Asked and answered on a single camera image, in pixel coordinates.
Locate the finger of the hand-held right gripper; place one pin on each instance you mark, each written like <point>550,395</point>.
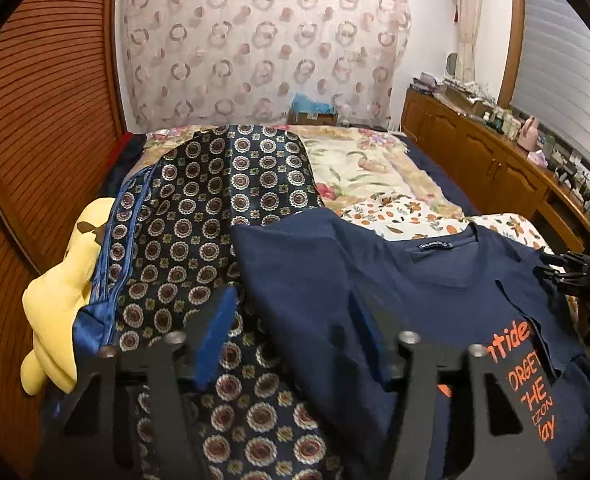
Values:
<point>567,261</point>
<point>565,281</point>

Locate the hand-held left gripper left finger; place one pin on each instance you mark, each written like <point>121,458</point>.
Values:
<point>214,340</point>

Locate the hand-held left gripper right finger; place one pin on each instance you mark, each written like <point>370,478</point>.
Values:
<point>427,390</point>

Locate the navy t-shirt with orange print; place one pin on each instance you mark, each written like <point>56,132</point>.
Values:
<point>325,280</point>

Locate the pink tissue pack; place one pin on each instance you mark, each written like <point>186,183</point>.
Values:
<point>537,158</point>

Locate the wooden cabinet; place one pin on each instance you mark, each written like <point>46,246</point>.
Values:
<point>490,160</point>

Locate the navy medallion patterned quilt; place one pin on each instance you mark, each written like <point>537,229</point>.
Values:
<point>200,200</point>

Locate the navy bed sheet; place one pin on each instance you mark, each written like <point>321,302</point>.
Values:
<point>440,175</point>

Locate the row of small bottles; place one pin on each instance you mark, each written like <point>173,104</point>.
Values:
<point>502,121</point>

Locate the yellow plush toy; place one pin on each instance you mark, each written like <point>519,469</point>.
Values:
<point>62,295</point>

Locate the white orange-fruit print bedsheet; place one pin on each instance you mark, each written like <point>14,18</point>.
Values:
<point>405,217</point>

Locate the grey window blind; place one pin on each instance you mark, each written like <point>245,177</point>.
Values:
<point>565,60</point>

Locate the floral beige blanket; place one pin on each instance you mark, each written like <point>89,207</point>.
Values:
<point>355,160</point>

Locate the cardboard box with blue cover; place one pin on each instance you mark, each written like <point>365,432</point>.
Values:
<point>314,109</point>

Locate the beige side curtain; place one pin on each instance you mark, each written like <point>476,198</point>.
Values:
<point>469,15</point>

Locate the wooden louvered door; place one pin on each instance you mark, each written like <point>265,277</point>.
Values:
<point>40,125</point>

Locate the sheer circle patterned curtain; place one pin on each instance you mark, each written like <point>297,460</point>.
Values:
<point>260,45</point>

